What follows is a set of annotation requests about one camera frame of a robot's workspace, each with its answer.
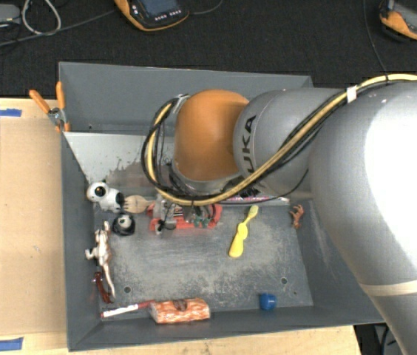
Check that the red plastic frame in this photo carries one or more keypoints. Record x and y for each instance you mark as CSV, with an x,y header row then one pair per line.
x,y
214,218

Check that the white and black toy animal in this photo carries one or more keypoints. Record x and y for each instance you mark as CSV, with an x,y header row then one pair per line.
x,y
104,196

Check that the yellow plastic toy fork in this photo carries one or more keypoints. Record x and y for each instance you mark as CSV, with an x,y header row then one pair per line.
x,y
239,240

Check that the red-brown clear curved piece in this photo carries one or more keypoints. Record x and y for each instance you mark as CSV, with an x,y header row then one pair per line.
x,y
102,288

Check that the blue cap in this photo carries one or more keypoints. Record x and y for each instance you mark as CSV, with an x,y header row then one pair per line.
x,y
267,301

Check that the small brown toy animal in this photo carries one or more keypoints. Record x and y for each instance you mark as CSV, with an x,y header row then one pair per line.
x,y
297,216

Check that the red and white pen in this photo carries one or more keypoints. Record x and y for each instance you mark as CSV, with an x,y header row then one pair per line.
x,y
119,311

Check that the orange patterned block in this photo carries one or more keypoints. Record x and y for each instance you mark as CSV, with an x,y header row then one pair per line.
x,y
180,311

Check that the white and brown toy lizard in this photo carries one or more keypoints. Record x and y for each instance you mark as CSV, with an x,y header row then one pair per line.
x,y
102,251

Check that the black and white toy panda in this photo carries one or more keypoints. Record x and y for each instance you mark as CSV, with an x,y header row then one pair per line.
x,y
124,224

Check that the pale wooden fork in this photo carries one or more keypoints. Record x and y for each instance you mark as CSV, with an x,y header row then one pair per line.
x,y
138,203

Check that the brown cardboard board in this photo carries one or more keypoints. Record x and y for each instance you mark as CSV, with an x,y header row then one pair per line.
x,y
27,216

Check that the grey metal bin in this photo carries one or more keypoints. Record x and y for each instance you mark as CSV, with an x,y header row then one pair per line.
x,y
193,264

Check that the flat pink and black packet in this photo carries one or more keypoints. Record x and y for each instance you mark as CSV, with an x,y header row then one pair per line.
x,y
264,199

